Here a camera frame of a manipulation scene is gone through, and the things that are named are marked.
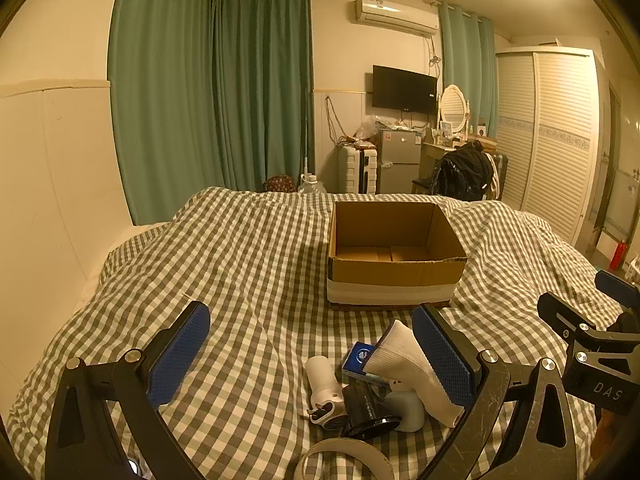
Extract white slatted wardrobe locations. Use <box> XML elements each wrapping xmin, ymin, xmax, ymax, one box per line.
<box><xmin>495</xmin><ymin>46</ymin><xmax>608</xmax><ymax>251</ymax></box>

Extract brown cardboard box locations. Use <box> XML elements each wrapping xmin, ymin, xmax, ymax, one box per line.
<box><xmin>326</xmin><ymin>201</ymin><xmax>468</xmax><ymax>311</ymax></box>

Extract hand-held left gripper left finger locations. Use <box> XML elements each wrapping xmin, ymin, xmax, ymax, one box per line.
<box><xmin>45</xmin><ymin>301</ymin><xmax>211</xmax><ymax>480</ymax></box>

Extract grey small fridge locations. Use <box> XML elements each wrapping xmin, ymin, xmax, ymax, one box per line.
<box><xmin>377</xmin><ymin>129</ymin><xmax>422</xmax><ymax>195</ymax></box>

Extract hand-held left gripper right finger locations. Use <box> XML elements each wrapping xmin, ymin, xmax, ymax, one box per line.
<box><xmin>412</xmin><ymin>303</ymin><xmax>583</xmax><ymax>480</ymax></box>

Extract white suitcase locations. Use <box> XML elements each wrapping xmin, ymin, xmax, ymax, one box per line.
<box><xmin>337</xmin><ymin>144</ymin><xmax>379</xmax><ymax>195</ymax></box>

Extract grey rounded plastic case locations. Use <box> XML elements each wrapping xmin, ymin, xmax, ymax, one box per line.
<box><xmin>384</xmin><ymin>380</ymin><xmax>426</xmax><ymax>433</ymax></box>

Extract black jacket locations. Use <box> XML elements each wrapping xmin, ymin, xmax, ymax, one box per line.
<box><xmin>431</xmin><ymin>142</ymin><xmax>493</xmax><ymax>201</ymax></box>

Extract white plastic bottle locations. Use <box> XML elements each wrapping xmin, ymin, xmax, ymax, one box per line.
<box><xmin>305</xmin><ymin>355</ymin><xmax>349</xmax><ymax>426</ymax></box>

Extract beige tape roll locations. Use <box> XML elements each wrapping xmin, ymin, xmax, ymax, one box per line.
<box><xmin>292</xmin><ymin>437</ymin><xmax>396</xmax><ymax>480</ymax></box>

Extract black wall television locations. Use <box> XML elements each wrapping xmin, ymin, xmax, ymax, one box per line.
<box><xmin>372</xmin><ymin>65</ymin><xmax>437</xmax><ymax>115</ymax></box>

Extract wooden dressing table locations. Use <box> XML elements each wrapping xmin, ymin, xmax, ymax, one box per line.
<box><xmin>419</xmin><ymin>135</ymin><xmax>498</xmax><ymax>193</ymax></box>

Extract clear plastic bag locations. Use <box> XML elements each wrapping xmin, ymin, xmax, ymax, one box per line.
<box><xmin>354</xmin><ymin>114</ymin><xmax>383</xmax><ymax>143</ymax></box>

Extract white sock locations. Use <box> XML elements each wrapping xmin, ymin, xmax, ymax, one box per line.
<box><xmin>362</xmin><ymin>319</ymin><xmax>466</xmax><ymax>428</ymax></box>

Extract clear water jug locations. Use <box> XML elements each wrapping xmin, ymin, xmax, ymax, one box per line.
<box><xmin>298</xmin><ymin>172</ymin><xmax>328</xmax><ymax>195</ymax></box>

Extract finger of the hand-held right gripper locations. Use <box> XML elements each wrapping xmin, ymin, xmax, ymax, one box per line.
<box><xmin>595</xmin><ymin>270</ymin><xmax>640</xmax><ymax>317</ymax></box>
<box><xmin>537</xmin><ymin>292</ymin><xmax>640</xmax><ymax>361</ymax></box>

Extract green curtain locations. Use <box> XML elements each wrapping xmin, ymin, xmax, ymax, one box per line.
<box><xmin>437</xmin><ymin>0</ymin><xmax>499</xmax><ymax>137</ymax></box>
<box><xmin>212</xmin><ymin>0</ymin><xmax>315</xmax><ymax>194</ymax></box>
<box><xmin>107</xmin><ymin>0</ymin><xmax>217</xmax><ymax>226</ymax></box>

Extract wooden chair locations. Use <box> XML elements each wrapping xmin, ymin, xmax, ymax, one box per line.
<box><xmin>412</xmin><ymin>152</ymin><xmax>509</xmax><ymax>202</ymax></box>

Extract white oval mirror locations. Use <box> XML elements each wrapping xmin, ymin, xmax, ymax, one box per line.
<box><xmin>439</xmin><ymin>84</ymin><xmax>472</xmax><ymax>136</ymax></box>

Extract blue tissue packet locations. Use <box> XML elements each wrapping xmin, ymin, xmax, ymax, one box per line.
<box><xmin>341</xmin><ymin>341</ymin><xmax>396</xmax><ymax>386</ymax></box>

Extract checkered blanket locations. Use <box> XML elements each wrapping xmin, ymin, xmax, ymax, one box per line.
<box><xmin>5</xmin><ymin>186</ymin><xmax>626</xmax><ymax>480</ymax></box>

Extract brown patterned bag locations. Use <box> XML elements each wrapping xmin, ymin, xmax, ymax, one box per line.
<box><xmin>264</xmin><ymin>175</ymin><xmax>297</xmax><ymax>194</ymax></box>

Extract white air conditioner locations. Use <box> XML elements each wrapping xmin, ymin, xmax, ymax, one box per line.
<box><xmin>354</xmin><ymin>0</ymin><xmax>441</xmax><ymax>37</ymax></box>

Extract hanging wall cables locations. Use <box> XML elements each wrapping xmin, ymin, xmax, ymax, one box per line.
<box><xmin>325</xmin><ymin>95</ymin><xmax>352</xmax><ymax>144</ymax></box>

